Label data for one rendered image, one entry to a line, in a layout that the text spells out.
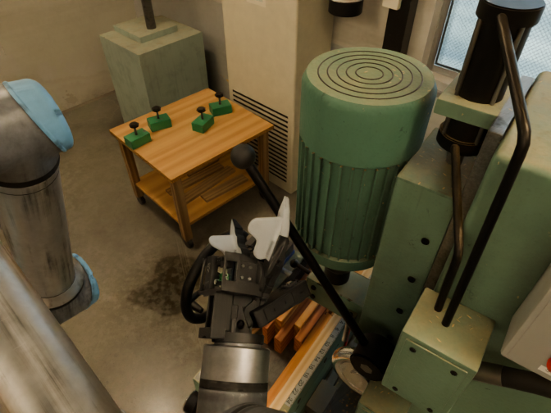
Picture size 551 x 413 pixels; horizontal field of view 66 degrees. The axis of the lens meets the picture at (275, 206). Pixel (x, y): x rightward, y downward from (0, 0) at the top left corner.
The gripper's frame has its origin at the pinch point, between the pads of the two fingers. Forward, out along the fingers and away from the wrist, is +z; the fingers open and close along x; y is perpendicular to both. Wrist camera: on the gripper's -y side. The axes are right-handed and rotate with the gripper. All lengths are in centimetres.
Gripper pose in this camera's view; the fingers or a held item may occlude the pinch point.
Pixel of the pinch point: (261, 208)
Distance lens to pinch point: 65.2
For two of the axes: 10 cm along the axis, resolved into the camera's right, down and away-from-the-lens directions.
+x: -5.7, 2.4, 7.9
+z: 0.7, -9.4, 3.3
